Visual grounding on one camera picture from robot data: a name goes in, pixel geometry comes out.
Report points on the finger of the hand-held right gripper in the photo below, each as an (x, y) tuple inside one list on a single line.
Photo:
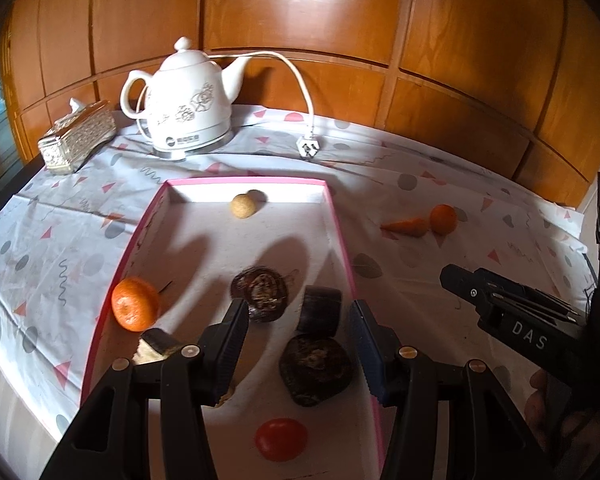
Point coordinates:
[(465, 285)]

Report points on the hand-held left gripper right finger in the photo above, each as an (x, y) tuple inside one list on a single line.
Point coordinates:
[(367, 355)]

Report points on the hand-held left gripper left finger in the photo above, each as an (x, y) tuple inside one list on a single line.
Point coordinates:
[(237, 345)]

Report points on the dark brown lumpy ball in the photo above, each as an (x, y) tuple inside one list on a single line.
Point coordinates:
[(316, 370)]

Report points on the dark round swirl-topped ball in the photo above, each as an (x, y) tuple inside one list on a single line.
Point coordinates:
[(260, 287)]

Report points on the dark brown cylinder piece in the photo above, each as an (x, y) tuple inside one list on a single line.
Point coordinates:
[(320, 310)]

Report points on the dark wedge with cream face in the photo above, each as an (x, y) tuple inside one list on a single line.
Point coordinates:
[(152, 345)]

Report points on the red tomato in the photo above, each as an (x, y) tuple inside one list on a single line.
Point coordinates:
[(281, 439)]

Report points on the large orange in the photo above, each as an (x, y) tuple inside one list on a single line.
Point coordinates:
[(135, 304)]

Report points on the pink rimmed white tray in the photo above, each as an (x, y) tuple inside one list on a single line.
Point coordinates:
[(195, 240)]

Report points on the small beige round ball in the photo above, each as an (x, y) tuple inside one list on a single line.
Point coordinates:
[(242, 206)]

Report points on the person's right hand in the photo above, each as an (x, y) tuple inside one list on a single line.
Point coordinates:
[(536, 405)]

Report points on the small orange tangerine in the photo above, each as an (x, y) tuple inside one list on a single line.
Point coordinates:
[(443, 218)]

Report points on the orange carrot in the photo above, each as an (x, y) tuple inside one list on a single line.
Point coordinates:
[(410, 226)]

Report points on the patterned white tablecloth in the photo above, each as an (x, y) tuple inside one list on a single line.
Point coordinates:
[(430, 170)]

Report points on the white ceramic electric kettle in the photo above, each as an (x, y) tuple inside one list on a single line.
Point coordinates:
[(190, 105)]

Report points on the wooden panelled wardrobe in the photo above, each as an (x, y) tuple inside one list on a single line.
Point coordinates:
[(455, 35)]

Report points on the silver patterned tissue box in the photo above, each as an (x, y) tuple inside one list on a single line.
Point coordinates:
[(75, 142)]

